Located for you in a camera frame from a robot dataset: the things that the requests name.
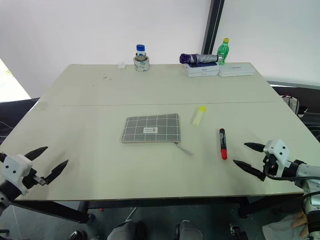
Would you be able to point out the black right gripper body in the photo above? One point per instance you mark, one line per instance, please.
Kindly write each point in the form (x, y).
(270, 166)

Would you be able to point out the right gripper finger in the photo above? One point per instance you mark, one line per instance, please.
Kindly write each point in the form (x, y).
(250, 168)
(256, 147)

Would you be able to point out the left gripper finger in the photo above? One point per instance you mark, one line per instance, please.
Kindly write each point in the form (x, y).
(36, 152)
(57, 172)

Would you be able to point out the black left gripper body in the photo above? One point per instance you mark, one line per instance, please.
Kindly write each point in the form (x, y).
(32, 178)

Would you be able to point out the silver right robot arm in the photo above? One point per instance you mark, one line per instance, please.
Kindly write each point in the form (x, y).
(308, 175)

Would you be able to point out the grey checked pencil pouch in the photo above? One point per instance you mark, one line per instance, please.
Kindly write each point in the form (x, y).
(151, 127)

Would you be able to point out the person's bare hand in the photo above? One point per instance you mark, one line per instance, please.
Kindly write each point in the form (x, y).
(301, 222)

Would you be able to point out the red and black marker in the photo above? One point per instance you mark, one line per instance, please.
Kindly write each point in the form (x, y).
(222, 143)

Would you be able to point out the grey cloth garment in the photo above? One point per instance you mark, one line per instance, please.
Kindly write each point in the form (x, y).
(280, 228)

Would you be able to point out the yellow highlighter pen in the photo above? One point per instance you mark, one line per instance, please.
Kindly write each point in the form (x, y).
(198, 117)

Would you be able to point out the plain white flat box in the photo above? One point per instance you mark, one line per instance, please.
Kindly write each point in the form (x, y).
(236, 70)

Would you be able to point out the grey rounded shape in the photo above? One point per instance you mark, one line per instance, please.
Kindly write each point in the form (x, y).
(126, 230)
(188, 230)

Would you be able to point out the white box blue lid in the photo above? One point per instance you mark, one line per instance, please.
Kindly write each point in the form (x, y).
(202, 70)

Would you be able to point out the green bottle yellow cap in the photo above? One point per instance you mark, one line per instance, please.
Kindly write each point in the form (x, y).
(223, 51)

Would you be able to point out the purple grey folded umbrella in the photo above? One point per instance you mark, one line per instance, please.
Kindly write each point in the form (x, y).
(198, 58)

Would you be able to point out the small white scrap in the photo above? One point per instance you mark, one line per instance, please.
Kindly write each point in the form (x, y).
(122, 65)

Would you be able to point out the white tape roll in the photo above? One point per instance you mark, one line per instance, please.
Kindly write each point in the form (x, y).
(141, 65)

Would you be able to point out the blue capped white bottle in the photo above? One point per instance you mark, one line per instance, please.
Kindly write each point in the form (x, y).
(140, 51)

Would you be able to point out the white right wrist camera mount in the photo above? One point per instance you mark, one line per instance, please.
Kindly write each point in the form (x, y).
(278, 148)

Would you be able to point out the black table frame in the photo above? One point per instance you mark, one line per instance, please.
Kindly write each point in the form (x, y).
(62, 208)

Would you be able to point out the dark vertical wall post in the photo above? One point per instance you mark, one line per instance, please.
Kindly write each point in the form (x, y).
(212, 27)

